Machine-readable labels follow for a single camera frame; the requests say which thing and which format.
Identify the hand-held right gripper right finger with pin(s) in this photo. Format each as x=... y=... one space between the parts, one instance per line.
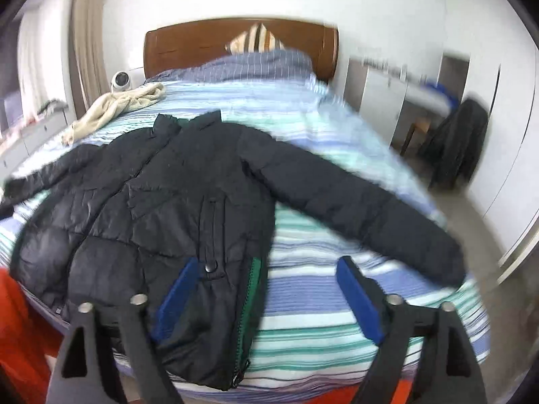
x=358 y=292

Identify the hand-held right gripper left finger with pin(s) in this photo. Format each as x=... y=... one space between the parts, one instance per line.
x=180 y=290

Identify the black puffer jacket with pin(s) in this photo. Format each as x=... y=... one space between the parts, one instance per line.
x=168 y=202

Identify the striped bed sheet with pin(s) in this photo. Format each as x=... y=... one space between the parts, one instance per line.
x=320 y=235

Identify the orange red cloth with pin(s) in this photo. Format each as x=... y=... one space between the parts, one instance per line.
x=19 y=336

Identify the wooden chair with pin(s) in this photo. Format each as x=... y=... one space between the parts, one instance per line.
x=414 y=132

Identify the dark hanging coat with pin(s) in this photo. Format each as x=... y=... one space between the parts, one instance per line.
x=457 y=143

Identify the cream knitted garment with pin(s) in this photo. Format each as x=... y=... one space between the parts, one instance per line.
x=113 y=107

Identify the white wardrobe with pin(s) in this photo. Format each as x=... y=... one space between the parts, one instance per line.
x=501 y=155

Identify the white desk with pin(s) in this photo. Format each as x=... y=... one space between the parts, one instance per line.
x=391 y=92

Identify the white low cabinet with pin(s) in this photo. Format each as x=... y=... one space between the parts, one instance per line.
x=31 y=130

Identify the small white fan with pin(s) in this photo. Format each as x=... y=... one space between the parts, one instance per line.
x=121 y=80

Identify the blue grey striped quilt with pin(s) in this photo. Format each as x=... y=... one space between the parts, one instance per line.
x=252 y=67

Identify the wooden headboard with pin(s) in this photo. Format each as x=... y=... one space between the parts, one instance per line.
x=198 y=44

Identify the striped pillow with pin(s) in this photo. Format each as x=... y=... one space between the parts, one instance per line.
x=254 y=38

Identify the beige curtain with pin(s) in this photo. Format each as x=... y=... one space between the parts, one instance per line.
x=86 y=38

